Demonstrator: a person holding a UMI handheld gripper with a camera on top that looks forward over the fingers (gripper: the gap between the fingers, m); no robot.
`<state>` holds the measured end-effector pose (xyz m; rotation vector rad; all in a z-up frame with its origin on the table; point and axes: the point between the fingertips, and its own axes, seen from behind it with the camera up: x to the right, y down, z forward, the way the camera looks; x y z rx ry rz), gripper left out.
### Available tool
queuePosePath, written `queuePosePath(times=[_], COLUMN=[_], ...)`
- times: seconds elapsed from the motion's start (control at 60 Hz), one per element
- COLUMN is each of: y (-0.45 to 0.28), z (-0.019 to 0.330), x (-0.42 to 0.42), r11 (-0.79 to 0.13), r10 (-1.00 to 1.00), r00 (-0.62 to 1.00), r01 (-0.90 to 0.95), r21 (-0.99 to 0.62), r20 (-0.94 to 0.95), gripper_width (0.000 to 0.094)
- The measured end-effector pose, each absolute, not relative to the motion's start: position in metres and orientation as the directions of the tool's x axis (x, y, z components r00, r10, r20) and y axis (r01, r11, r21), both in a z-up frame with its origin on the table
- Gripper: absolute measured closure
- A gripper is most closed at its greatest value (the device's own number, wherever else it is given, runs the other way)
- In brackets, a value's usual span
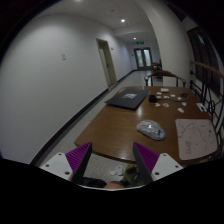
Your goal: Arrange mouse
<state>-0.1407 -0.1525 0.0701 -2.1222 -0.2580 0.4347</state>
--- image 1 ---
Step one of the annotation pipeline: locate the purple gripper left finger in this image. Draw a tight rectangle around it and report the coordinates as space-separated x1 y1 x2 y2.
66 142 92 184

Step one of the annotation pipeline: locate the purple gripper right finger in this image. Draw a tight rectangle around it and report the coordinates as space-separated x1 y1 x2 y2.
133 142 159 184

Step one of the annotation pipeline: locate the grey computer mouse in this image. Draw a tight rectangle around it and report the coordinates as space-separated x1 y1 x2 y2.
136 120 166 141

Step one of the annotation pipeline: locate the white patterned mouse pad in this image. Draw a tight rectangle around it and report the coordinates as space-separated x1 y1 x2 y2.
175 119 218 161

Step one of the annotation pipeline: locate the white crumpled paper on floor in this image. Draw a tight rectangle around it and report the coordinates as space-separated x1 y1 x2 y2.
110 165 124 176

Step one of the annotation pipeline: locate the small black cup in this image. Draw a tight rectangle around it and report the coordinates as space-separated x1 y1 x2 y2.
149 95 157 103

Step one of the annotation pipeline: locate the black flat board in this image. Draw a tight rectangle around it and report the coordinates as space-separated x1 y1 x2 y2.
106 89 149 110

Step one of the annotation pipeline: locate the white box far on table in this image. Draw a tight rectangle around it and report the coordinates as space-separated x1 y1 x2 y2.
161 88 169 92

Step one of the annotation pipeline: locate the wooden chair at table end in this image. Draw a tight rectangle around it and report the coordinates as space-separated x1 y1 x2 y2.
144 69 188 89

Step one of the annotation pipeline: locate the glass double door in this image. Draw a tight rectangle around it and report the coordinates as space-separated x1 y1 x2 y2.
134 48 152 70

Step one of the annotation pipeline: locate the wooden chair at right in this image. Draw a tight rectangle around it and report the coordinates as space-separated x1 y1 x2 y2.
189 60 224 148

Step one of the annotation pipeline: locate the green exit sign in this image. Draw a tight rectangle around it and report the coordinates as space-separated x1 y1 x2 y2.
136 41 145 45

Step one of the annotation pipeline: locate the dark window with grille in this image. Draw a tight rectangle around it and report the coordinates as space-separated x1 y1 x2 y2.
187 28 220 96

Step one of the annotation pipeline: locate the beige door in wall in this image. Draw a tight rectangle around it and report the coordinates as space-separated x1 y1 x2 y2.
97 39 117 86

